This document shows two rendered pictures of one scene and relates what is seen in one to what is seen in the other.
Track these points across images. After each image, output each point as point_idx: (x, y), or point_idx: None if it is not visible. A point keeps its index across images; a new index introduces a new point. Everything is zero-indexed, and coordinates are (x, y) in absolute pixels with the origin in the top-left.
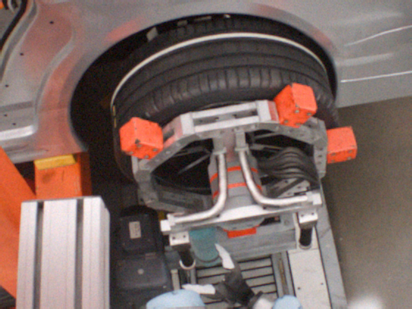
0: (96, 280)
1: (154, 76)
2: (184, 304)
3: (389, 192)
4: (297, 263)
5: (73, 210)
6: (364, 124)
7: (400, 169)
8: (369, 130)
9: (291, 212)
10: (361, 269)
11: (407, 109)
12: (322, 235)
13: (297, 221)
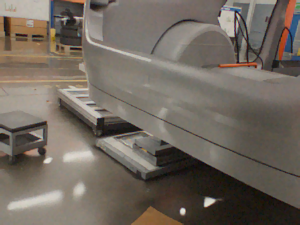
0: None
1: None
2: None
3: (103, 179)
4: (128, 149)
5: None
6: (129, 197)
7: (102, 186)
8: (125, 195)
9: (139, 141)
10: (103, 160)
11: (109, 207)
12: (124, 155)
13: (136, 157)
